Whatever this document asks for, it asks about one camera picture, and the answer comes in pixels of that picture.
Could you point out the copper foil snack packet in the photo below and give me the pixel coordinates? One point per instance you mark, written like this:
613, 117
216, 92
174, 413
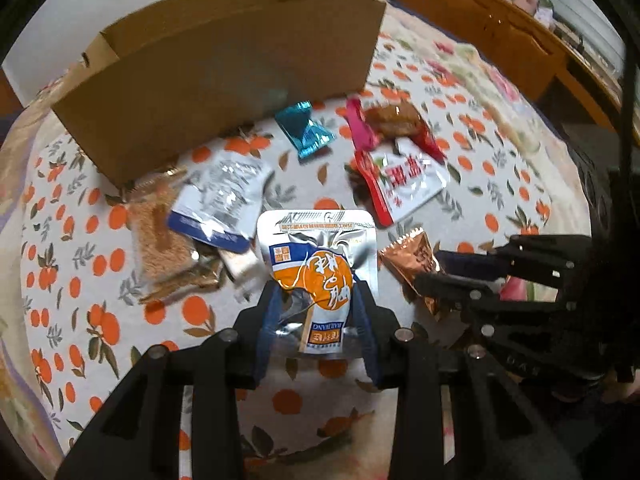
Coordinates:
407, 260

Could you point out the silver blue snack packet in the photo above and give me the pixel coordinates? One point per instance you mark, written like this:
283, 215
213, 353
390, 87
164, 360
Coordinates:
220, 190

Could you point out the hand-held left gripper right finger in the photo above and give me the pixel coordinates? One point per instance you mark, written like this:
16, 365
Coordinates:
363, 332

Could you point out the orange fruit print blanket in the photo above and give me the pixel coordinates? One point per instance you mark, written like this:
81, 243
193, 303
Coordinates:
100, 320

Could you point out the wooden cabinet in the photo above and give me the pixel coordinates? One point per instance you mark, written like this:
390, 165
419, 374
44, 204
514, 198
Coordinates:
475, 15

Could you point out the pale floral quilt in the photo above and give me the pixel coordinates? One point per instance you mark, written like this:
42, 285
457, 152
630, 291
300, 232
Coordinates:
500, 85

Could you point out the red packet of brown meat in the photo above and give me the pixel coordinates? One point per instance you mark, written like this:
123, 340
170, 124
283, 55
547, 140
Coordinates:
395, 117

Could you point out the blue candy wrapper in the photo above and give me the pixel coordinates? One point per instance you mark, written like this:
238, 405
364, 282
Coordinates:
305, 130

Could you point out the small white snack packet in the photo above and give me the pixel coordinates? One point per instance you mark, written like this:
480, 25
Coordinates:
240, 262

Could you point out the clear packet of brown crumbs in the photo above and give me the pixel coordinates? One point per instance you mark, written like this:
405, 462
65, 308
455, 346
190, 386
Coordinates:
160, 240

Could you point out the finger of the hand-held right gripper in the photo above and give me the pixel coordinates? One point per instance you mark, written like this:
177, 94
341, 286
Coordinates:
470, 266
450, 287

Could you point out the white red snack packet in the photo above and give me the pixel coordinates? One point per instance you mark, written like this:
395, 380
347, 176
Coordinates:
412, 180

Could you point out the brown cardboard box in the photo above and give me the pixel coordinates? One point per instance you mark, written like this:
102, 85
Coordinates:
225, 70

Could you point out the silver orange snack packet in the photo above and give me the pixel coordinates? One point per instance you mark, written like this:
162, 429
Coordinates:
320, 270

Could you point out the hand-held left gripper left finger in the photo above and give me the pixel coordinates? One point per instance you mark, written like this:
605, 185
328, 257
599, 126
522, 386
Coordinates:
265, 332

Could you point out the golden dried fish packet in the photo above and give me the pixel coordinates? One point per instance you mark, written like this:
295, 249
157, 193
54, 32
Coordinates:
190, 277

